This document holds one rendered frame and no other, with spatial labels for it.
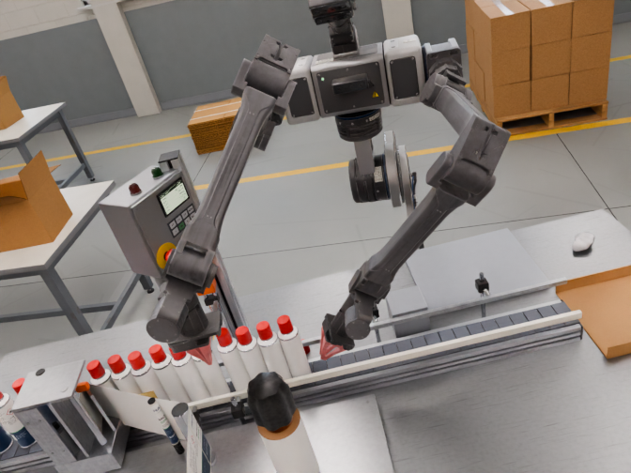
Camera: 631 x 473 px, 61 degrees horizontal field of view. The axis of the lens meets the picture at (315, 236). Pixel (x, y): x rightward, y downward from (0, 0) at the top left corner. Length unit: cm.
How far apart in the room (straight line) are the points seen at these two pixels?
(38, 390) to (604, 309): 141
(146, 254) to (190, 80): 582
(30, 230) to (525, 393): 229
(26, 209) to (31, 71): 506
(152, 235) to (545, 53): 362
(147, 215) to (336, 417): 64
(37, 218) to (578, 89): 372
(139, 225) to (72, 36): 626
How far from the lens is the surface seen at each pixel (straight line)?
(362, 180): 162
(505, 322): 150
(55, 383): 136
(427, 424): 136
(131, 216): 116
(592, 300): 165
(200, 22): 672
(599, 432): 137
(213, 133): 530
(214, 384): 142
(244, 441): 137
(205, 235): 95
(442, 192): 103
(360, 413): 133
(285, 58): 109
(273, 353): 134
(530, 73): 443
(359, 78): 146
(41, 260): 277
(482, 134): 102
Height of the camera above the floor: 192
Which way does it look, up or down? 33 degrees down
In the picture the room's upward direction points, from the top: 15 degrees counter-clockwise
